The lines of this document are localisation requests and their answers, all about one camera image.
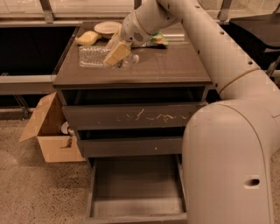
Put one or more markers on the grey middle drawer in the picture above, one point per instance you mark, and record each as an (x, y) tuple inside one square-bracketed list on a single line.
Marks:
[(124, 147)]

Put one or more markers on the open cardboard box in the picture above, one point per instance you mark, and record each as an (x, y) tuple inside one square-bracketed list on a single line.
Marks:
[(45, 124)]

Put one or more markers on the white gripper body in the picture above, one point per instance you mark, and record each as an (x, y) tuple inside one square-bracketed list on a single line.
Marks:
[(131, 31)]

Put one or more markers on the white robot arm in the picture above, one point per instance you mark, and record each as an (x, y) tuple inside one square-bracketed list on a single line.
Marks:
[(227, 145)]

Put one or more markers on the yellow sponge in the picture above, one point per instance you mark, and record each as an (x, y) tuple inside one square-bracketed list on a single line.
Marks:
[(88, 38)]

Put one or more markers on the white ceramic bowl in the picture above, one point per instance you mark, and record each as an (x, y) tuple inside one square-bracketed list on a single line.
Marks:
[(107, 29)]

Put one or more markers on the grey top drawer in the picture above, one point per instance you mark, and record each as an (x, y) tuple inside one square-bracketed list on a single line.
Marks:
[(129, 116)]

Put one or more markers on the green chip bag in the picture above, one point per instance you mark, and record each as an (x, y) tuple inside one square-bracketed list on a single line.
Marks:
[(157, 40)]

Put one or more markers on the white cup in box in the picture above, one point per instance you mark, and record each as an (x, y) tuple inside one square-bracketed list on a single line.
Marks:
[(65, 129)]

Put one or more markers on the grey open bottom drawer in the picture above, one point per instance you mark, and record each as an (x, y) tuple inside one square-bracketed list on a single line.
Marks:
[(136, 190)]

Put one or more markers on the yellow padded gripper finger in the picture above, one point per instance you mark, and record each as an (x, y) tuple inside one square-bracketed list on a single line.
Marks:
[(115, 39), (117, 52)]

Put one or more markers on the clear plastic water bottle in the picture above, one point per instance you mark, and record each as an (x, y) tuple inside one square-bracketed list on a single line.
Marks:
[(94, 56)]

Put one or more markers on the dark grey drawer cabinet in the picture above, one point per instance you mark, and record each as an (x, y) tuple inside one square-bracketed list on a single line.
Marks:
[(171, 75)]

